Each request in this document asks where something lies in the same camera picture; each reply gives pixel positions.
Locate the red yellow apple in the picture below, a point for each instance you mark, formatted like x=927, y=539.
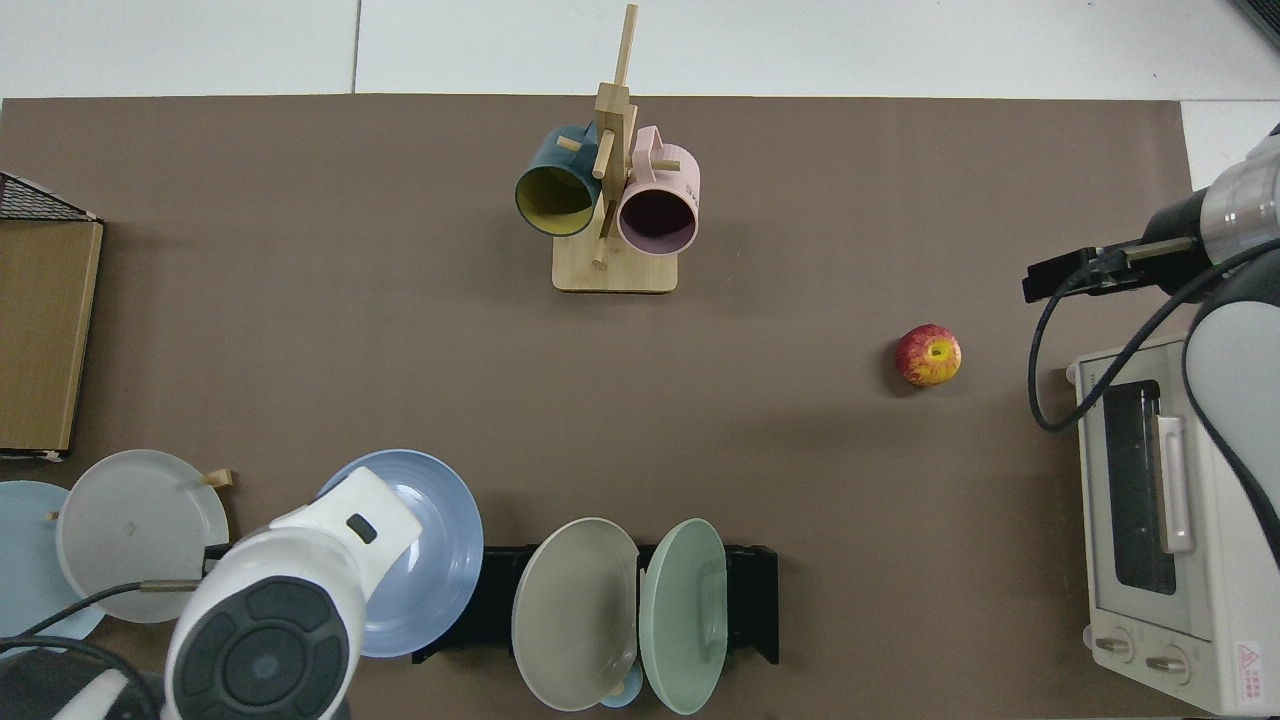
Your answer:
x=928, y=355

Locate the wooden plate rack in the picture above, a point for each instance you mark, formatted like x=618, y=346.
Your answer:
x=220, y=478

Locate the grey plate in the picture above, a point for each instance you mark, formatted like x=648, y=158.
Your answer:
x=130, y=530

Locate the light blue plate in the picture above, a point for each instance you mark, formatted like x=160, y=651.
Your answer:
x=25, y=570

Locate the beige plate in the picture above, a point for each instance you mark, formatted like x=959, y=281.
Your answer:
x=575, y=615

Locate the pale green plate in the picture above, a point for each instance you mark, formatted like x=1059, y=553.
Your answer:
x=685, y=620

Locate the black dish rack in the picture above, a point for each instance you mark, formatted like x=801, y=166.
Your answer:
x=755, y=600

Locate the dark flat panel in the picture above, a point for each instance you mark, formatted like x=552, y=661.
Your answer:
x=1262, y=18

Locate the brown table cloth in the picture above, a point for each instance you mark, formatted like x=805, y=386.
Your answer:
x=400, y=350

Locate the pale toaster oven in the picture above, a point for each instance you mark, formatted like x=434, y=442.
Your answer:
x=1230, y=560

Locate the small blue round thing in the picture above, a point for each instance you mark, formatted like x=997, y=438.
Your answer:
x=625, y=693

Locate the wooden cup stand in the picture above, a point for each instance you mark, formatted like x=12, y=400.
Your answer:
x=615, y=272

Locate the dark teal cup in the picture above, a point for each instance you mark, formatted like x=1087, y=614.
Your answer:
x=545, y=160

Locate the pink cup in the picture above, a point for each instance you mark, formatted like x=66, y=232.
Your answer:
x=660, y=180

